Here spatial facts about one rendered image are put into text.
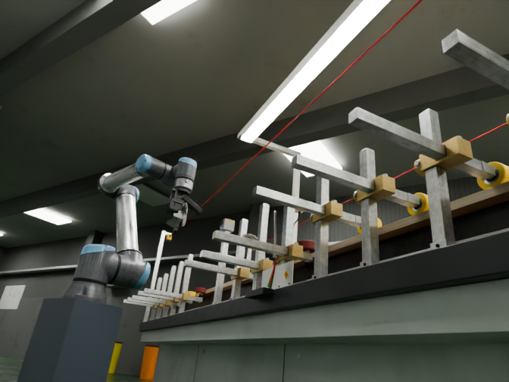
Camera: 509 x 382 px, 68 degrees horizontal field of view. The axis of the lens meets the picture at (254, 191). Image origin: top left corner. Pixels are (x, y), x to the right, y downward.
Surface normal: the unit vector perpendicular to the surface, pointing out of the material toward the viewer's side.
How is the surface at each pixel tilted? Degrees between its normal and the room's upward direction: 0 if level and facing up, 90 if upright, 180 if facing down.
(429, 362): 90
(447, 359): 90
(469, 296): 90
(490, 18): 180
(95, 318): 90
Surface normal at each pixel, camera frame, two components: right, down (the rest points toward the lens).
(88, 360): 0.84, -0.15
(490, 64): -0.10, 0.90
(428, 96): -0.54, -0.40
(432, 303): -0.89, -0.26
